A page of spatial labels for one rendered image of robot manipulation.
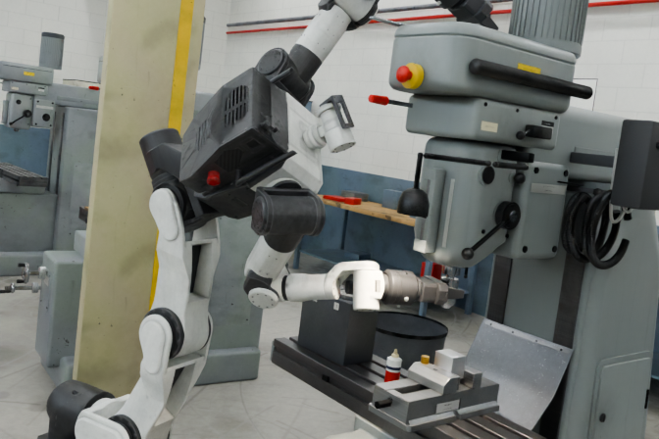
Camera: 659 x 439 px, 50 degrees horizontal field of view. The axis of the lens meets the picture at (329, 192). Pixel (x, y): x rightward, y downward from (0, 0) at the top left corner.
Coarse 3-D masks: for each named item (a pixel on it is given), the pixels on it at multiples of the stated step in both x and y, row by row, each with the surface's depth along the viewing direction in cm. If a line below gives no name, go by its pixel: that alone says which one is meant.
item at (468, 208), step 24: (432, 144) 178; (456, 144) 172; (480, 144) 170; (456, 168) 171; (480, 168) 170; (456, 192) 171; (480, 192) 171; (504, 192) 176; (456, 216) 171; (480, 216) 172; (456, 240) 172; (504, 240) 179; (456, 264) 175
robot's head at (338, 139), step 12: (324, 108) 170; (324, 120) 171; (336, 120) 169; (312, 132) 172; (324, 132) 171; (336, 132) 168; (348, 132) 169; (324, 144) 175; (336, 144) 168; (348, 144) 170
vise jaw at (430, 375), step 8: (416, 368) 180; (424, 368) 179; (432, 368) 179; (440, 368) 180; (408, 376) 181; (416, 376) 179; (424, 376) 177; (432, 376) 176; (440, 376) 175; (448, 376) 174; (456, 376) 175; (424, 384) 177; (432, 384) 175; (440, 384) 173; (448, 384) 173; (456, 384) 175; (440, 392) 173; (448, 392) 173
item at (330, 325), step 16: (304, 304) 220; (320, 304) 215; (336, 304) 209; (352, 304) 205; (304, 320) 220; (320, 320) 214; (336, 320) 209; (352, 320) 206; (368, 320) 210; (304, 336) 220; (320, 336) 214; (336, 336) 208; (352, 336) 207; (368, 336) 211; (320, 352) 214; (336, 352) 208; (352, 352) 208; (368, 352) 212
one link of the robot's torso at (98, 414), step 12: (96, 408) 203; (108, 408) 205; (120, 408) 210; (84, 420) 198; (96, 420) 198; (108, 420) 196; (84, 432) 199; (96, 432) 196; (108, 432) 194; (120, 432) 193
